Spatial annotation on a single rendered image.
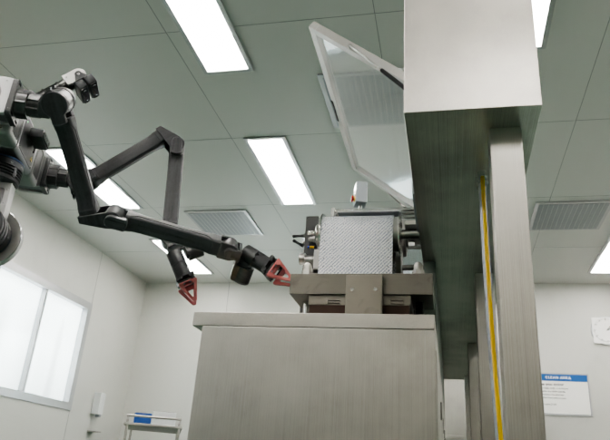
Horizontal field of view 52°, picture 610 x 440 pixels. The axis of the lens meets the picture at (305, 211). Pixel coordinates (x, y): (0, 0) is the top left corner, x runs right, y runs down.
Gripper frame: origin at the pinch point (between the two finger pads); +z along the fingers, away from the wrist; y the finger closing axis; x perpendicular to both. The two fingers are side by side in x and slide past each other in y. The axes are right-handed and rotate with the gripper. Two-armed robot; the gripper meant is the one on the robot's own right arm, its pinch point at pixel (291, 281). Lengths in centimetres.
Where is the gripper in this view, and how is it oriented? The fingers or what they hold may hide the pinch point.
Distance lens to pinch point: 202.1
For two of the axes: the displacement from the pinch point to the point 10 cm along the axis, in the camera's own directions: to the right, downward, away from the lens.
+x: 5.6, -8.0, 2.3
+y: -2.0, -4.0, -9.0
